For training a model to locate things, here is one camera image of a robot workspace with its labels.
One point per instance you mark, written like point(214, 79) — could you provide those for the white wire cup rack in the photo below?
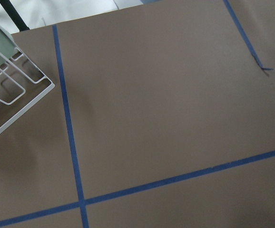
point(22, 85)

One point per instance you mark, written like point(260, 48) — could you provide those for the black tripod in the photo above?
point(14, 15)

